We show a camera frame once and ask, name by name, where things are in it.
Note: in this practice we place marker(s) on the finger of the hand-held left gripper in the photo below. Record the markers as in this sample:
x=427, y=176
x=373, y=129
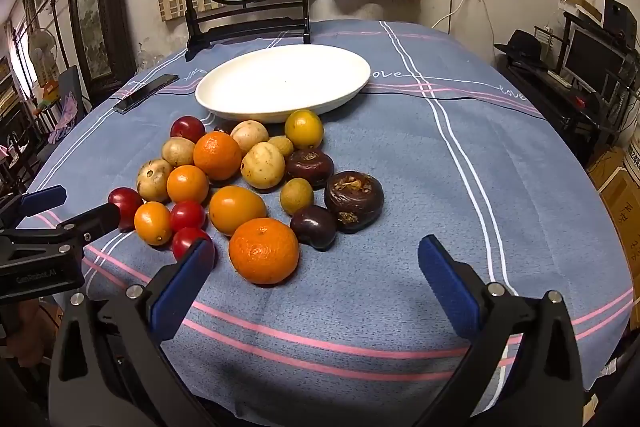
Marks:
x=45, y=198
x=95, y=219

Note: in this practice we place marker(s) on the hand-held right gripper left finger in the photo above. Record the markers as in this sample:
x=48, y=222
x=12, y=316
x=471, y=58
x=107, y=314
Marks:
x=182, y=287

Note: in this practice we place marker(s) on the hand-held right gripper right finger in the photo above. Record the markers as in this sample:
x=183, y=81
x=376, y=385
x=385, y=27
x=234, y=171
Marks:
x=450, y=287

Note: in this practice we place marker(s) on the dark red plum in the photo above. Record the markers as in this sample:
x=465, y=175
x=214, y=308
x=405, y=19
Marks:
x=129, y=202
x=187, y=128

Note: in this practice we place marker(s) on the red cherry tomato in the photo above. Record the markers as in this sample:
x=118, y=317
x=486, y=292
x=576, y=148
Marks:
x=187, y=216
x=189, y=243

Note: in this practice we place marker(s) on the small orange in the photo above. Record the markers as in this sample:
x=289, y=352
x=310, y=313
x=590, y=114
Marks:
x=187, y=184
x=153, y=223

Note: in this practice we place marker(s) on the brown passion fruit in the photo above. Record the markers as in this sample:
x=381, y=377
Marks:
x=152, y=181

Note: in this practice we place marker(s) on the orange mandarin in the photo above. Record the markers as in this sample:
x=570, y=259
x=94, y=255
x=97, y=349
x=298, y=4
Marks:
x=217, y=155
x=263, y=250

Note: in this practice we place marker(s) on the egg-shaped yellow-orange persimmon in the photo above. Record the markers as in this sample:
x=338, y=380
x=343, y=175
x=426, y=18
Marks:
x=237, y=209

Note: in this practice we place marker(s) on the dark purple plum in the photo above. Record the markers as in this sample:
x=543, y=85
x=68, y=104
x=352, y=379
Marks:
x=313, y=227

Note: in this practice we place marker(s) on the large potato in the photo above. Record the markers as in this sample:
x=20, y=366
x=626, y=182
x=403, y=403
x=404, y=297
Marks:
x=263, y=165

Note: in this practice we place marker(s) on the tan longan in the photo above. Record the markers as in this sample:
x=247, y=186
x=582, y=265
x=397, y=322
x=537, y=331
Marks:
x=296, y=196
x=281, y=146

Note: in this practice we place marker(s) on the white oval plate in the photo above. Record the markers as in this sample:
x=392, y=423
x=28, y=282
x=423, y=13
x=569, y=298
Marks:
x=280, y=82

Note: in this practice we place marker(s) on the purple cloth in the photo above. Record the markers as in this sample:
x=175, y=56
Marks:
x=62, y=114

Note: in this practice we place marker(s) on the blue striped tablecloth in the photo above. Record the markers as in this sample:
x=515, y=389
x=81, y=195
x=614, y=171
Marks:
x=400, y=187

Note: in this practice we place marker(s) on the black smartphone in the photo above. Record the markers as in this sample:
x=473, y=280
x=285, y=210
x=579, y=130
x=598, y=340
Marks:
x=145, y=93

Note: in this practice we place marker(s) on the white standing fan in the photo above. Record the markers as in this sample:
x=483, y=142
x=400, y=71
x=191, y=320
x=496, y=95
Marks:
x=42, y=49

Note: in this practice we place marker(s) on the small potato back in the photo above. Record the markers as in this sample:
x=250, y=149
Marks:
x=250, y=134

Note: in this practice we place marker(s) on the dark framed picture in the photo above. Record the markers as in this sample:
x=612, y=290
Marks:
x=92, y=27

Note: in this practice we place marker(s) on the brown cardboard box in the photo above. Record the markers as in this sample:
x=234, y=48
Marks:
x=620, y=207

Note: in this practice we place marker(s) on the yellow lemon fruit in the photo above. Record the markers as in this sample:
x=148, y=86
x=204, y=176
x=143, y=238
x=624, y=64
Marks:
x=304, y=128

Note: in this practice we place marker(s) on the black computer desk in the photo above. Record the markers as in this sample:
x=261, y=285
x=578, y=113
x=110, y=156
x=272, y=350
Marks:
x=550, y=107

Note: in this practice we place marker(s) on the black hat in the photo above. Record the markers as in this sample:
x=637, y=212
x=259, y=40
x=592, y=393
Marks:
x=522, y=46

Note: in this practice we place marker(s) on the computer monitor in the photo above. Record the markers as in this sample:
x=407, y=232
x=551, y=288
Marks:
x=590, y=54

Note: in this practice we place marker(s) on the white rounded object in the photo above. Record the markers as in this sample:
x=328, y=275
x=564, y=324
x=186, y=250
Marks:
x=325, y=9
x=372, y=11

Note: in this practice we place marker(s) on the brown cardboard strip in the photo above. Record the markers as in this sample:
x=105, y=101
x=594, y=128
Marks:
x=582, y=4

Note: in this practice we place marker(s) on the black speaker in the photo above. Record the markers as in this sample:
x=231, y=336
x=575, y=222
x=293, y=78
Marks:
x=619, y=17

